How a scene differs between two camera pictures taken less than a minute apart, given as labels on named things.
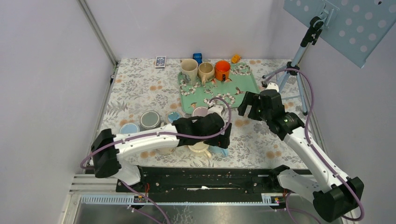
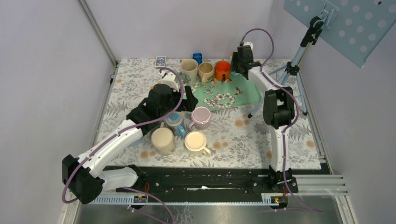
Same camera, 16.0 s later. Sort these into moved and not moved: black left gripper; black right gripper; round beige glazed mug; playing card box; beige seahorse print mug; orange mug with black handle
Moved: black right gripper; black left gripper
Not moved: orange mug with black handle; playing card box; beige seahorse print mug; round beige glazed mug
